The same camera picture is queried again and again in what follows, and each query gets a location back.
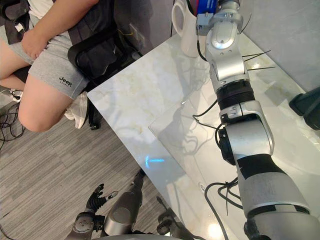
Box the blue box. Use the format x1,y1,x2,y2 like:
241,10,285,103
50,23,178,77
193,0,219,15

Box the robot silver leg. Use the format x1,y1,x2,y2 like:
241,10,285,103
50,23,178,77
101,171,146,237

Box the person's hand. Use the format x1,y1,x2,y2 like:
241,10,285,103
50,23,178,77
20,24,52,60

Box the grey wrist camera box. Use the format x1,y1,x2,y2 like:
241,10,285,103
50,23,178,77
195,13,215,36

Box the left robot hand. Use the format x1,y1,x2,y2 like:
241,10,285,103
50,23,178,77
85,183,120,215

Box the black floor cables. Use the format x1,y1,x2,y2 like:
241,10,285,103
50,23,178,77
0,101,26,149

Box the person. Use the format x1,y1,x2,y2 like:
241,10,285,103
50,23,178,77
0,0,101,133

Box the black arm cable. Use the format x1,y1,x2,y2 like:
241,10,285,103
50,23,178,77
204,177,249,240

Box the white ceramic pitcher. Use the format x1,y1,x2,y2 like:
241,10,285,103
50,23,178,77
171,0,209,59

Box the robot dark foot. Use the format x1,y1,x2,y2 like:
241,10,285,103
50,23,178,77
156,196,201,240

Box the black container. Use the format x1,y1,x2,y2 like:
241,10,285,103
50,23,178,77
288,86,320,131

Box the black cable tie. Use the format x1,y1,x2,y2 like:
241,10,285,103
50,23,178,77
242,49,277,72

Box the white power strip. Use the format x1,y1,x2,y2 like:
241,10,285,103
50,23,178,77
0,87,23,103

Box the black office chair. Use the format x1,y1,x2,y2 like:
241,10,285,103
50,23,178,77
66,0,144,131

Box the white shoe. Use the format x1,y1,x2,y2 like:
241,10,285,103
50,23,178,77
64,91,89,130

